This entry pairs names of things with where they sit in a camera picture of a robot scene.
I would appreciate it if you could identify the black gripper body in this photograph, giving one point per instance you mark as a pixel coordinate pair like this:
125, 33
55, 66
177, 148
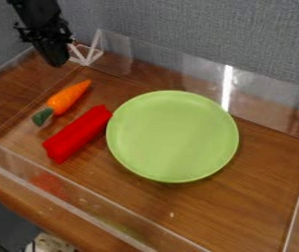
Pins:
54, 31

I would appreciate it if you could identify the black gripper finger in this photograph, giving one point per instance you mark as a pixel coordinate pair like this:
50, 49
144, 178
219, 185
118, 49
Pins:
49, 52
61, 52

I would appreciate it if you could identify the orange toy carrot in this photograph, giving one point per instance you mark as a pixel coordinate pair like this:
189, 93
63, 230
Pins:
61, 102

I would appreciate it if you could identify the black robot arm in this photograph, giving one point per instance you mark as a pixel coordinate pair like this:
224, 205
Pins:
37, 13

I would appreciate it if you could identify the light green plate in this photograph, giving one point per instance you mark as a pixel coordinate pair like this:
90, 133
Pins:
173, 136

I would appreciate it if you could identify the clear acrylic corner bracket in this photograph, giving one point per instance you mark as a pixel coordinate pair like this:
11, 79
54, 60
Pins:
86, 54

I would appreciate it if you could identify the clear acrylic enclosure walls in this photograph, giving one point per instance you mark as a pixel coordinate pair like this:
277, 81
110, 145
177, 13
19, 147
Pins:
105, 209

